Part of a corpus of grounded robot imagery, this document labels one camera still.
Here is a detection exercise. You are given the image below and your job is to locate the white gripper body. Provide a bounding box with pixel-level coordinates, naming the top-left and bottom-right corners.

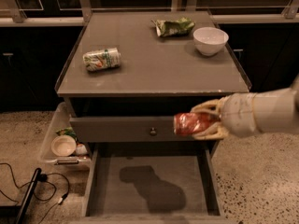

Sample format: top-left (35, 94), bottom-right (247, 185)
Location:
top-left (220, 93), bottom-right (258, 137)

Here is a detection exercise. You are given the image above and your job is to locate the white green soda can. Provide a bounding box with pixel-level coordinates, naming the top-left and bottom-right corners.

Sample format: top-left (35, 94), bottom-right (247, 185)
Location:
top-left (83, 48), bottom-right (121, 72)

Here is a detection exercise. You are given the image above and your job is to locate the clear plastic storage bin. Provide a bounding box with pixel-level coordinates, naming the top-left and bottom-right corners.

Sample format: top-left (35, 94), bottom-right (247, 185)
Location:
top-left (37, 103), bottom-right (91, 170)

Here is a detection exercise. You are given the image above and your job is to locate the green chip bag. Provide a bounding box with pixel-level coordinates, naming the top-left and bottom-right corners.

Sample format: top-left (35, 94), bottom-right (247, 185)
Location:
top-left (153, 17), bottom-right (195, 37)

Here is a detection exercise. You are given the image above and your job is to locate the small white bowl in bin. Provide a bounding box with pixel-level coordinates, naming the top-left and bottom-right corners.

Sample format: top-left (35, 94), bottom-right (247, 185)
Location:
top-left (51, 135), bottom-right (77, 157)

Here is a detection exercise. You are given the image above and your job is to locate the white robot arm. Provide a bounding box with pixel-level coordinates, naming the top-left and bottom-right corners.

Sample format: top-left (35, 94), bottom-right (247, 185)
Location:
top-left (192, 76), bottom-right (299, 140)

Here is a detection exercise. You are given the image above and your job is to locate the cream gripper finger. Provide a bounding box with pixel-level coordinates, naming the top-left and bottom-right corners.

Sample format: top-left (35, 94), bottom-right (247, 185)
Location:
top-left (191, 99), bottom-right (222, 116)
top-left (192, 122), bottom-right (229, 140)

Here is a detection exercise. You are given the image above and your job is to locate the small red white item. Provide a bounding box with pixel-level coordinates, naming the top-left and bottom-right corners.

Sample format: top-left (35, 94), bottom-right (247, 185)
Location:
top-left (76, 144), bottom-right (88, 156)

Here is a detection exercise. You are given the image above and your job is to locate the metal railing frame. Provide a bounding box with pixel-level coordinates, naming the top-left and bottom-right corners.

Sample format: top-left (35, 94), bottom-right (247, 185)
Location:
top-left (0, 0), bottom-right (299, 24)

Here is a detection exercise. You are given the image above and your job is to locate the red coke can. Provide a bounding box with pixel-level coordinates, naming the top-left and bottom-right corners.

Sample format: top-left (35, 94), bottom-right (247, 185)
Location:
top-left (173, 112), bottom-right (220, 135)

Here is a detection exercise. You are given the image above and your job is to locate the closed top grey drawer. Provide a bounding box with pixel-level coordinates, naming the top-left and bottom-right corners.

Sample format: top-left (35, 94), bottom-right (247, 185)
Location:
top-left (69, 115), bottom-right (219, 144)

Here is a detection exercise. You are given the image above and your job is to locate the black cable on floor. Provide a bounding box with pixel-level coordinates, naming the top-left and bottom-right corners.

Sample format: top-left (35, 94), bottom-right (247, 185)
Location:
top-left (0, 162), bottom-right (71, 224)

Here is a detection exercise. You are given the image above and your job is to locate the round brass drawer knob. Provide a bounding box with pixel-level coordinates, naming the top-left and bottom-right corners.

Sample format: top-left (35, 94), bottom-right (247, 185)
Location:
top-left (149, 127), bottom-right (157, 136)

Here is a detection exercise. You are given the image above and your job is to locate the green snack bag in bin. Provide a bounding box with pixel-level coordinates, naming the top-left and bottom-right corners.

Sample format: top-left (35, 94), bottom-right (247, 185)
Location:
top-left (56, 127), bottom-right (77, 140)

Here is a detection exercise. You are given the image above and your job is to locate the black bar on floor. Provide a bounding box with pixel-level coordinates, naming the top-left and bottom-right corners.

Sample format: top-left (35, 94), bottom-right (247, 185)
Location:
top-left (14, 168), bottom-right (41, 224)

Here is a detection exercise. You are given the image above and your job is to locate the grey drawer cabinet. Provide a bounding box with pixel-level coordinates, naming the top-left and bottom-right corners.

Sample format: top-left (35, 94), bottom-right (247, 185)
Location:
top-left (54, 10), bottom-right (252, 224)

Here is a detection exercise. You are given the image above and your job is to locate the open middle grey drawer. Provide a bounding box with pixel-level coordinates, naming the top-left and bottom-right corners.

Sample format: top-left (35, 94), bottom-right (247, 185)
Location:
top-left (71, 148), bottom-right (234, 224)

